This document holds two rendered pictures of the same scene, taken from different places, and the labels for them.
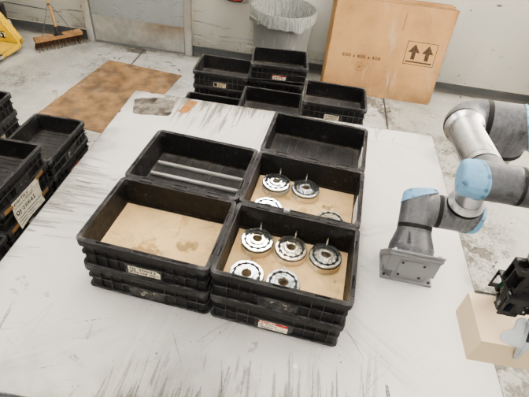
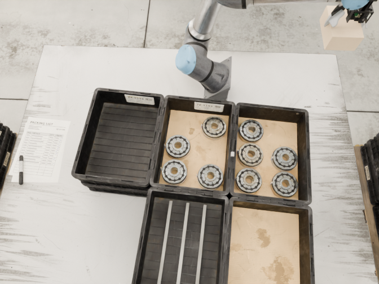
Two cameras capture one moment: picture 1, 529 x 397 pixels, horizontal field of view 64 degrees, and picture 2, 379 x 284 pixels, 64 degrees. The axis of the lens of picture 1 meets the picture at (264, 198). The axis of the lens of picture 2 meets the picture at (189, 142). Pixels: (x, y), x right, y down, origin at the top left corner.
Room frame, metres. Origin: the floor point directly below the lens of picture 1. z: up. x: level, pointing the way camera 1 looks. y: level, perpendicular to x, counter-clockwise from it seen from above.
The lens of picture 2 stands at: (1.16, 0.33, 2.03)
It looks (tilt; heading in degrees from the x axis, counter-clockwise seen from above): 67 degrees down; 268
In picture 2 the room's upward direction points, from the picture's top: straight up
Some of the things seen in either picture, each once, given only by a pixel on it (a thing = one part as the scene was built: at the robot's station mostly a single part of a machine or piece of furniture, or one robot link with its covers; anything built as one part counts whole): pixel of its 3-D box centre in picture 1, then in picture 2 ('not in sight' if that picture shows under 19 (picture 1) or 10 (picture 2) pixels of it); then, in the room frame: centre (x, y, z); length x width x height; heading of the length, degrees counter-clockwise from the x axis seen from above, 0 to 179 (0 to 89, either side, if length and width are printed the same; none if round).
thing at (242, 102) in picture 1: (268, 122); not in sight; (2.49, 0.03, 0.31); 0.40 x 0.30 x 0.34; 86
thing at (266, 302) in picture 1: (286, 261); (267, 155); (0.83, -0.09, 0.87); 0.40 x 0.30 x 0.11; 82
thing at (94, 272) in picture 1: (164, 254); not in sight; (0.89, 0.30, 0.76); 0.40 x 0.30 x 0.12; 82
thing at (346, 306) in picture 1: (289, 251); (270, 151); (0.83, -0.09, 0.92); 0.40 x 0.30 x 0.02; 82
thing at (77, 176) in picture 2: (316, 141); (120, 134); (1.43, -0.18, 0.92); 0.40 x 0.30 x 0.02; 82
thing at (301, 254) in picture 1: (290, 247); (250, 154); (0.90, -0.10, 0.86); 0.10 x 0.10 x 0.01
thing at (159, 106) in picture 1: (153, 105); not in sight; (1.89, 0.63, 0.71); 0.22 x 0.19 x 0.01; 86
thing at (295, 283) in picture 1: (282, 283); (285, 158); (0.76, -0.08, 0.86); 0.10 x 0.10 x 0.01
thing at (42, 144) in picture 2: not in sight; (40, 148); (1.85, -0.21, 0.70); 0.33 x 0.23 x 0.01; 86
